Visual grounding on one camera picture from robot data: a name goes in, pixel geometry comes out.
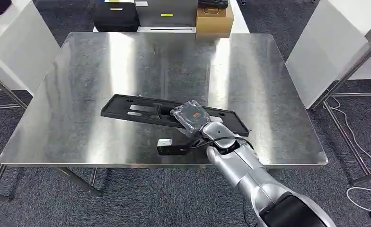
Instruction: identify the white floor cable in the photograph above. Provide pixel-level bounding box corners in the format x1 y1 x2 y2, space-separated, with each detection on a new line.
323 96 371 214

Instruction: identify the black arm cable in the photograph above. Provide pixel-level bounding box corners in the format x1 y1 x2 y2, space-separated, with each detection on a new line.
190 135 255 152

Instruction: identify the white bench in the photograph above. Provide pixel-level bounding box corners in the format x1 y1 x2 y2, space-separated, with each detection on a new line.
92 0 251 35

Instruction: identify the black plastic plate frame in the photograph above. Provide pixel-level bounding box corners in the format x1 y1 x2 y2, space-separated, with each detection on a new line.
100 93 251 138

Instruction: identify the steel table leg frame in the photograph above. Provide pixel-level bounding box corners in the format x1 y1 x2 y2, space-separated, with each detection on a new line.
0 67 28 111

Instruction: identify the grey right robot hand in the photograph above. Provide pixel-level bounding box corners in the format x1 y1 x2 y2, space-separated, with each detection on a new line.
169 100 212 139

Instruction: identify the white partition block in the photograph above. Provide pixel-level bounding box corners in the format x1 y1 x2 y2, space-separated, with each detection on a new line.
0 0 61 96
284 0 371 110

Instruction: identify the brown cardboard box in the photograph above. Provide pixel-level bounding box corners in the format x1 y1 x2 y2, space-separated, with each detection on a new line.
195 7 235 39

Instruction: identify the black carrying case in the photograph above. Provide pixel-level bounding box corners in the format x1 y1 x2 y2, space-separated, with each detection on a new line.
93 1 141 33

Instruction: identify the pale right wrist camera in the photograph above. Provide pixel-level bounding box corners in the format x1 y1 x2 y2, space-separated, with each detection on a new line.
156 139 193 157

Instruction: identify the grey carrying case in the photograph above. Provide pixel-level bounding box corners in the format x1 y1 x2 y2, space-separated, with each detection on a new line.
134 0 199 28

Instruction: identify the large steel table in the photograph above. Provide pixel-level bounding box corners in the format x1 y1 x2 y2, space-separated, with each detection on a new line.
0 31 329 203

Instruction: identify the black device on box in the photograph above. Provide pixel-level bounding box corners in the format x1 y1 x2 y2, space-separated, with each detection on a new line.
197 0 230 9

